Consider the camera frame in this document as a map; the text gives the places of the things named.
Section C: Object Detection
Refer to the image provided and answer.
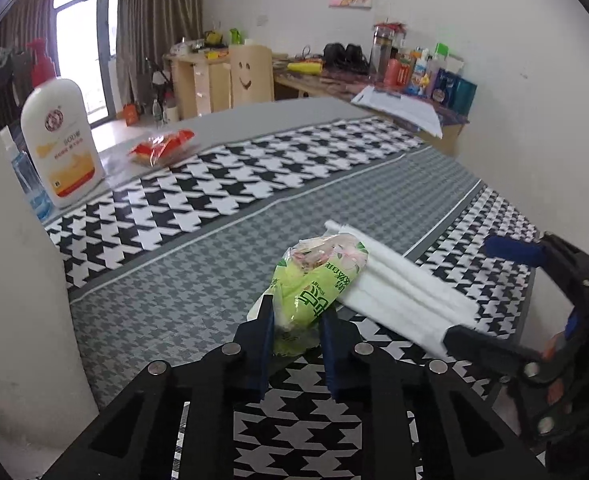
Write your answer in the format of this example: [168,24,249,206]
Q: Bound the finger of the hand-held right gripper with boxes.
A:
[484,232,589,322]
[443,324,566,442]

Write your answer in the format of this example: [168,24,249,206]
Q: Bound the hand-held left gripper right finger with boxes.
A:
[319,309,551,480]

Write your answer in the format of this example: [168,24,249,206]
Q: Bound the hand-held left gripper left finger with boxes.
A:
[39,296,278,480]

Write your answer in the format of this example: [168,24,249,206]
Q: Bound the green tissue pack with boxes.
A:
[269,234,373,359]

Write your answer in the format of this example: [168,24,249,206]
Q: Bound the white foam sheet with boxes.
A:
[323,218,478,362]

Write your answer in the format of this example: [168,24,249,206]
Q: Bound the white foam box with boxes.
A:
[0,98,101,467]

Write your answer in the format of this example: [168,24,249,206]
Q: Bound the black white houndstooth tablecloth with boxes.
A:
[42,110,551,480]

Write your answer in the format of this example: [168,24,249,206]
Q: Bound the stack of white papers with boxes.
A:
[350,84,445,140]

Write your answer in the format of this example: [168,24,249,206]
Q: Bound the cluster of toiletry bottles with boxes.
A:
[385,42,478,115]

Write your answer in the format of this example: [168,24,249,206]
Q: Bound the red snack packet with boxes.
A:
[126,128,200,169]

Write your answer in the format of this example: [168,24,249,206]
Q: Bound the tall clear bottle red lid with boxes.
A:
[371,22,407,79]

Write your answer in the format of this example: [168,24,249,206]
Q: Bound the wooden desk patterned cloth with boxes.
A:
[273,59,471,157]

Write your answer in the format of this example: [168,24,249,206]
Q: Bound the black headphones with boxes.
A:
[323,42,371,74]

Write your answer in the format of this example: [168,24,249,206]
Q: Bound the yellow red lying bottle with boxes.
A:
[286,59,324,76]

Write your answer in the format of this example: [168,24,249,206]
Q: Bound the wooden chair smiley face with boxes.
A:
[228,43,276,110]

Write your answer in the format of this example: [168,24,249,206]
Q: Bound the white red pump lotion bottle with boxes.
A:
[20,38,108,210]

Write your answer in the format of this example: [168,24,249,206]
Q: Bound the clear bottle blue label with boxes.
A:
[1,127,53,222]

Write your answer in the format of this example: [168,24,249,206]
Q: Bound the brown curtain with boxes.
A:
[115,0,206,119]

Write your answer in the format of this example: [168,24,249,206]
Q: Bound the glass balcony door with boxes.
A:
[53,0,123,127]

